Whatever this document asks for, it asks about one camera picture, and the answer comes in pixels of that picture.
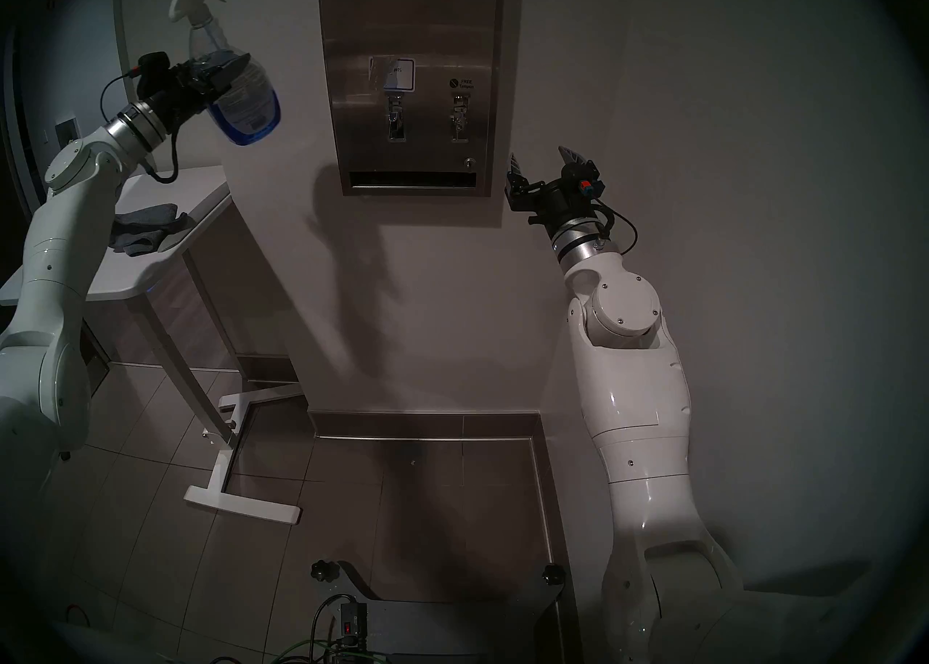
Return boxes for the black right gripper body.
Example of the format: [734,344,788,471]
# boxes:
[506,175,605,239]

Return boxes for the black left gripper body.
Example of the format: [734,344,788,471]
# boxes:
[145,64,208,130]

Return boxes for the clear spray cleaner bottle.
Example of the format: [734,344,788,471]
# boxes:
[169,0,282,146]

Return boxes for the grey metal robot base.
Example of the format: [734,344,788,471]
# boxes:
[330,561,567,664]

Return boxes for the white side table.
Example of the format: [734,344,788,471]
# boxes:
[0,165,302,525]

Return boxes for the dark grey cloth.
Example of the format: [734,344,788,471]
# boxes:
[109,203,191,258]

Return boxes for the blue bordered white sticker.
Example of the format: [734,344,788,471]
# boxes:
[369,57,416,94]

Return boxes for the black power box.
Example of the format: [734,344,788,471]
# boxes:
[337,601,368,642]

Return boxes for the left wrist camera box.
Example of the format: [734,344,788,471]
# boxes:
[136,52,173,94]

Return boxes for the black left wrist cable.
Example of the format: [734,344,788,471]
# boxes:
[100,67,180,184]

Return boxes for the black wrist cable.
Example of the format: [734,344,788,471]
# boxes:
[592,200,639,258]
[100,67,180,184]

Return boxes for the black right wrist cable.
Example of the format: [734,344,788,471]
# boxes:
[592,200,639,258]

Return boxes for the stainless steel wall dispenser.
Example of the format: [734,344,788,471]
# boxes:
[317,0,507,199]

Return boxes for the green cable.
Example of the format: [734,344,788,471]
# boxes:
[272,637,349,664]

